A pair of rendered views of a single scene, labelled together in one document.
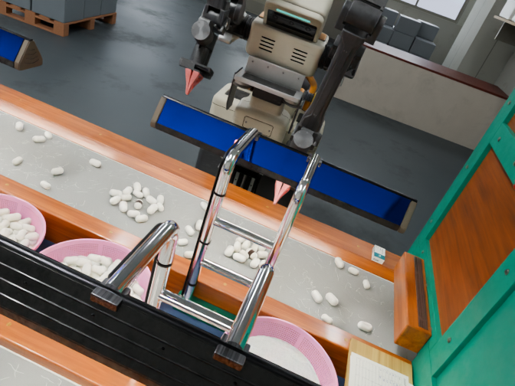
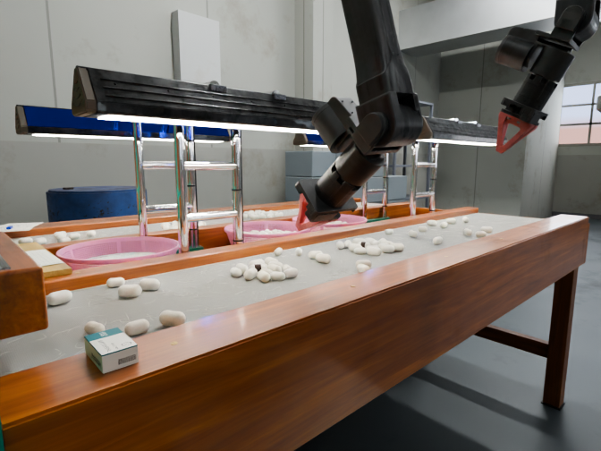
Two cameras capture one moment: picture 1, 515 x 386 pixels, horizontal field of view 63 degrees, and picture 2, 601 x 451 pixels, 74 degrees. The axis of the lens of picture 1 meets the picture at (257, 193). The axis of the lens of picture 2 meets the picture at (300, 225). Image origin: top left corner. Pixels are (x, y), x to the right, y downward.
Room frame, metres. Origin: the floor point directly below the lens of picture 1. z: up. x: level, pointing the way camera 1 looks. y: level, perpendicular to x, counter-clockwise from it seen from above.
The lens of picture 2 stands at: (1.51, -0.59, 0.97)
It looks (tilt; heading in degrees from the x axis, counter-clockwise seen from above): 9 degrees down; 131
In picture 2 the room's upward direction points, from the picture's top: straight up
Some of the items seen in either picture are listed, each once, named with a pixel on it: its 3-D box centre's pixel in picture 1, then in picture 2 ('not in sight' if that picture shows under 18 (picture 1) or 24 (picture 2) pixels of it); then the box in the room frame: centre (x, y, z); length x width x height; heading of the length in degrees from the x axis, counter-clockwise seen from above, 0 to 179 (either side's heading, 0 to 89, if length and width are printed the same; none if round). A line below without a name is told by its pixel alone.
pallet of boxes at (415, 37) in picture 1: (395, 47); not in sight; (7.68, -1.34, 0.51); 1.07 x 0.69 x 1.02; 88
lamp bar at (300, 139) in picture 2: not in sight; (348, 139); (0.42, 1.00, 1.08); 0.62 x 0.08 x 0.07; 84
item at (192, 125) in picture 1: (281, 158); (245, 108); (0.87, -0.03, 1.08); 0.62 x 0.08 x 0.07; 84
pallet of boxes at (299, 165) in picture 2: not in sight; (347, 206); (-0.75, 2.73, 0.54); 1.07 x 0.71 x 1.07; 87
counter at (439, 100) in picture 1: (412, 89); not in sight; (5.73, -1.44, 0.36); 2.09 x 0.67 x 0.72; 87
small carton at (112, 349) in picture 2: (378, 254); (110, 348); (1.10, -0.42, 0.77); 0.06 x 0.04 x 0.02; 174
